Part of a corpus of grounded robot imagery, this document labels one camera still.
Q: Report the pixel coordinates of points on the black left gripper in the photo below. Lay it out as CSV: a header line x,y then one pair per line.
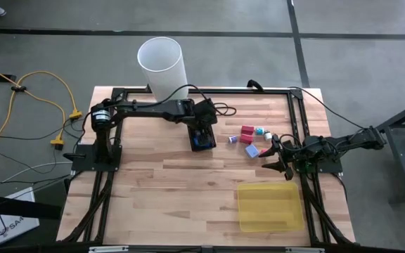
x,y
204,112

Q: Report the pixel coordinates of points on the black slotted plastic basket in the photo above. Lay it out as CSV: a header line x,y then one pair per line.
x,y
191,142

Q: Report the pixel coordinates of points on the white printed box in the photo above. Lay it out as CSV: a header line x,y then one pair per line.
x,y
16,218

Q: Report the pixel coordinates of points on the small purple wall charger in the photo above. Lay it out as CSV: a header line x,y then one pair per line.
x,y
233,139

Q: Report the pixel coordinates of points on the small pink wall charger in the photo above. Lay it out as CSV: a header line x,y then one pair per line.
x,y
263,151

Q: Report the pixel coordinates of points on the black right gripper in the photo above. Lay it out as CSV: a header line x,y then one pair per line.
x,y
290,152

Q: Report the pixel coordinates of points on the yellow translucent plastic bin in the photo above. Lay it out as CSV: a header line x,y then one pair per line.
x,y
271,207

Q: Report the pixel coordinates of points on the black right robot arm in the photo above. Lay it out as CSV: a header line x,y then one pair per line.
x,y
350,140

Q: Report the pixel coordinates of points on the small teal wall charger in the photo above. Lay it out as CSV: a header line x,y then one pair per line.
x,y
259,131

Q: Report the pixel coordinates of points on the black aluminium table frame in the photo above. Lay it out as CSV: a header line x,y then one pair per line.
x,y
206,90

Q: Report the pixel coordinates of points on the silver frame bracket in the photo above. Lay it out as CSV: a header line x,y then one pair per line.
x,y
109,249
304,250

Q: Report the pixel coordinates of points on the red wall charger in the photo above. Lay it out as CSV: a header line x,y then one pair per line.
x,y
247,130
246,139

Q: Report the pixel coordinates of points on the small white wall charger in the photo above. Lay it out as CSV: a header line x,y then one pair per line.
x,y
268,136

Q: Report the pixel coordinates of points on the light blue cube charger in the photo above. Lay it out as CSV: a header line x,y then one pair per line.
x,y
251,151

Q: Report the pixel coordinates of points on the black metal beam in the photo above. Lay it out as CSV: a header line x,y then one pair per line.
x,y
19,207

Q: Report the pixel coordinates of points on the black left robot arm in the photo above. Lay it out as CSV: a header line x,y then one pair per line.
x,y
146,109

